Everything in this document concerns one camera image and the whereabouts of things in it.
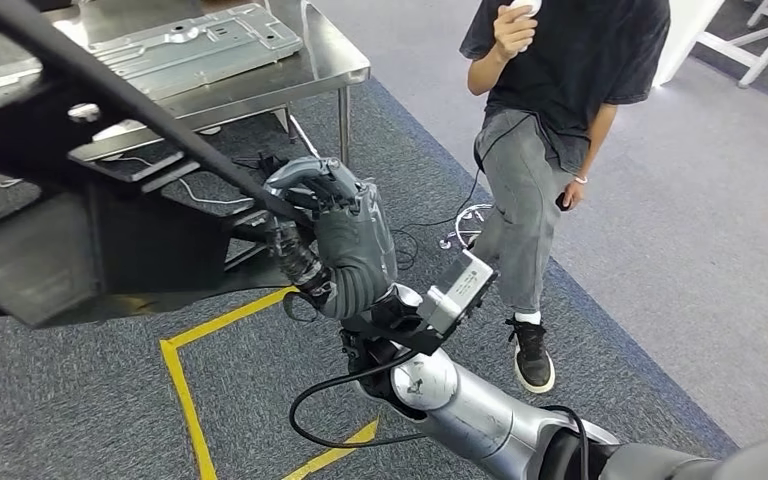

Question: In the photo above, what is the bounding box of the white wooden frame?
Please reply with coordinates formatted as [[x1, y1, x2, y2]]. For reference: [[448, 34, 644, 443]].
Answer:
[[693, 0, 768, 89]]

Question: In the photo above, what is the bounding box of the thin black floor cable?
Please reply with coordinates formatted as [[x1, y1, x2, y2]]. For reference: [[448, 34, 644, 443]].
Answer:
[[390, 111, 538, 273]]

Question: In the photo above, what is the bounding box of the small grey metal plate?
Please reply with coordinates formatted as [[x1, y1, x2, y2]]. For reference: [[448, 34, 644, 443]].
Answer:
[[0, 56, 45, 109]]

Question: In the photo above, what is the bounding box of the white floor cable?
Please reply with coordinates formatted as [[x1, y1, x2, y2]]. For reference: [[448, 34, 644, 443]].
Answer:
[[102, 155, 256, 207]]

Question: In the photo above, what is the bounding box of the person's left hand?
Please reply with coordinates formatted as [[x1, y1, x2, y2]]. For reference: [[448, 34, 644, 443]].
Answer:
[[558, 178, 588, 212]]

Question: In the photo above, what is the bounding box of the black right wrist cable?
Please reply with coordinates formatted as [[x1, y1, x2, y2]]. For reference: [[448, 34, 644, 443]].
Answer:
[[289, 349, 591, 480]]

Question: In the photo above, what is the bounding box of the large grey stamped metal plate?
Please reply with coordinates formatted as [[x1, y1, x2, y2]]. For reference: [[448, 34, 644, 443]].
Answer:
[[89, 2, 304, 102]]

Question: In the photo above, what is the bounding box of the black plastic frame part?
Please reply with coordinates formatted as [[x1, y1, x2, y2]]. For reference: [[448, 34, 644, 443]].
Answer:
[[0, 0, 322, 331]]

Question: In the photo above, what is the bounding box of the white pedestal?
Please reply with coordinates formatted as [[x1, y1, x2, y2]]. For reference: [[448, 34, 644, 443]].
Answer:
[[650, 0, 728, 87]]

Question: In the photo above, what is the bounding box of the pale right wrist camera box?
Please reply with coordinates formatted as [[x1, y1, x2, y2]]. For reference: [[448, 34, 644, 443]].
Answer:
[[418, 249, 498, 337]]

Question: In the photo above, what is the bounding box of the yellow floor tape outline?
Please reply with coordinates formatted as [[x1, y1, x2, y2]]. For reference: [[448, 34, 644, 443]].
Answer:
[[158, 286, 382, 480]]

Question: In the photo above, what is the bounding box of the person's right hand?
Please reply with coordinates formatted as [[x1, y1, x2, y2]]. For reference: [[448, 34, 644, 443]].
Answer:
[[491, 3, 540, 65]]

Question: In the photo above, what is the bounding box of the stainless steel workbench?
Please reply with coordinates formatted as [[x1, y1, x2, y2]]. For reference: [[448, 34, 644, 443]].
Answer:
[[0, 0, 372, 270]]

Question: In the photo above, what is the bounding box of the person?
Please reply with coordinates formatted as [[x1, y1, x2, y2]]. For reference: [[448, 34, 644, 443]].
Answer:
[[458, 0, 672, 395]]

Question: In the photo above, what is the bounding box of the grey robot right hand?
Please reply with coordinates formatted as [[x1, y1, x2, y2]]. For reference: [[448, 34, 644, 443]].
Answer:
[[263, 156, 400, 321]]

